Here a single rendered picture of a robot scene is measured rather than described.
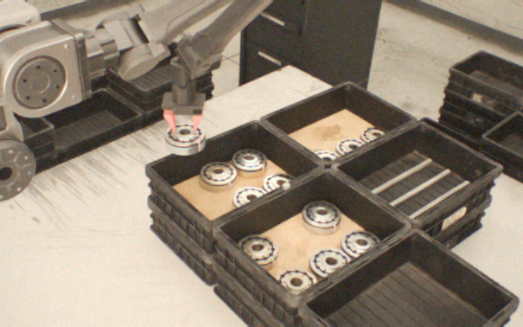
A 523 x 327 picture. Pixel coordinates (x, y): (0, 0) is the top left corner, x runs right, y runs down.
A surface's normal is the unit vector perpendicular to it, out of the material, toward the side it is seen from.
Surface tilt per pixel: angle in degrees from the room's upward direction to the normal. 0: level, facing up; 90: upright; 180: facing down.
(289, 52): 90
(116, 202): 0
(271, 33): 90
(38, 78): 90
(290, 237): 0
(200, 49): 80
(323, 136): 0
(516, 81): 90
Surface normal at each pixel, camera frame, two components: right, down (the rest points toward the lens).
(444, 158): -0.76, 0.36
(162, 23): -0.05, -0.04
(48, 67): 0.70, 0.45
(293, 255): 0.05, -0.80
